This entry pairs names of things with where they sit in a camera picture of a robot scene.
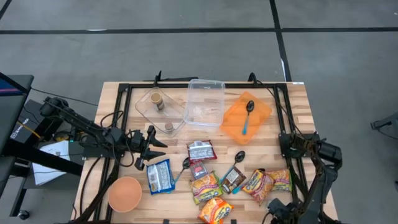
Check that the black desk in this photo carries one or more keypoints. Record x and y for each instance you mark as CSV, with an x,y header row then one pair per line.
x,y
9,124

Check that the orange plate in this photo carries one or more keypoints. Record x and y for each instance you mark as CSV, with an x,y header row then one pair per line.
x,y
261,115

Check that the yellow green ramen packet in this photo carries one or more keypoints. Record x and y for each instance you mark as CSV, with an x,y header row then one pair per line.
x,y
281,180

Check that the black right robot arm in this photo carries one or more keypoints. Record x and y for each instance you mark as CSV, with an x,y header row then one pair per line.
x,y
325,186

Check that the orange bowl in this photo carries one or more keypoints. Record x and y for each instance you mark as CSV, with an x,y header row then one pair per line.
x,y
124,194

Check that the black stand leg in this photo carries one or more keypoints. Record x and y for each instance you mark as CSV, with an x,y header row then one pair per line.
x,y
377,124

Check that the clear shallow plastic tray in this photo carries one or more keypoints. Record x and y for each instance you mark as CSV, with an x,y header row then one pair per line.
x,y
146,109

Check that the brown seasoning packet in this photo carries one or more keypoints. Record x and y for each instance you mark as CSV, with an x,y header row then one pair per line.
x,y
233,180

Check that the white paper sheet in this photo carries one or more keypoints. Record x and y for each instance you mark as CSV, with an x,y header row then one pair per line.
x,y
49,161

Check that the chili shrimp ramen packet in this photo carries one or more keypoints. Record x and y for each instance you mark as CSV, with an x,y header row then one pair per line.
x,y
206,188

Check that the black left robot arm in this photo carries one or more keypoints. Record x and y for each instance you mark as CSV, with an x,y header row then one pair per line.
x,y
84,124

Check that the smoked paprika packet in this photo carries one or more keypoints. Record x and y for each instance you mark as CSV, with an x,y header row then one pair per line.
x,y
199,170

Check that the gold-capped sesame jar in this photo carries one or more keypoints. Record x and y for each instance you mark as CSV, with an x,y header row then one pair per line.
x,y
156,98

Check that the clear deep plastic container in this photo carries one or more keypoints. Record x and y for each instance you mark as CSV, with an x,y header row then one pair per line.
x,y
205,102

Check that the small brown-lid spice jar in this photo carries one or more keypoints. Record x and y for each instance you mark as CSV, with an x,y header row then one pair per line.
x,y
168,126

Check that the black box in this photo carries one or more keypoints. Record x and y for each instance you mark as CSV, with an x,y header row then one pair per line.
x,y
31,112

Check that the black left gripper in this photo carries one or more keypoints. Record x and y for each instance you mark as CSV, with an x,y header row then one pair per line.
x,y
138,144

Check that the black caster wheel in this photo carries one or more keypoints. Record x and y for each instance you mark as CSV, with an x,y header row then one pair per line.
x,y
23,214

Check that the blue ramen packet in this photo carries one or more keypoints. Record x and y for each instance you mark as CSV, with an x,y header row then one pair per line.
x,y
160,177

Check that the orange and red ramen packet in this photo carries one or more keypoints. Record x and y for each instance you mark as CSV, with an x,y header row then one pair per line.
x,y
258,186

